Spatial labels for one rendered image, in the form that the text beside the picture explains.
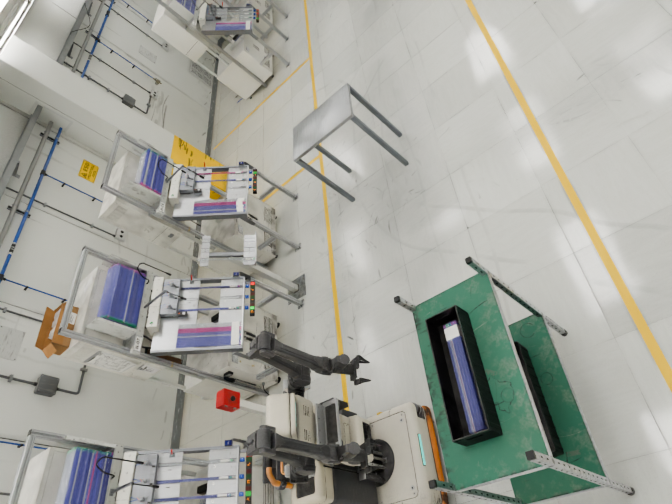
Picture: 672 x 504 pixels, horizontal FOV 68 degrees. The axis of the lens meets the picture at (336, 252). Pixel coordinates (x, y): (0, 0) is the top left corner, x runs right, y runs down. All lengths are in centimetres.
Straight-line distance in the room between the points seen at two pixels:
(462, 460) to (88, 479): 236
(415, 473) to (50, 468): 227
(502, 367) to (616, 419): 96
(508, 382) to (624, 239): 145
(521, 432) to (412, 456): 121
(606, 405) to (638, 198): 124
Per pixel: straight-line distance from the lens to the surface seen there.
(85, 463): 374
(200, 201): 514
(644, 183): 355
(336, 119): 439
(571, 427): 278
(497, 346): 233
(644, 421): 306
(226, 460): 377
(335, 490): 310
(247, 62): 805
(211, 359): 462
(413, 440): 330
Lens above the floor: 292
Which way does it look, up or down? 37 degrees down
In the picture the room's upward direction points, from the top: 59 degrees counter-clockwise
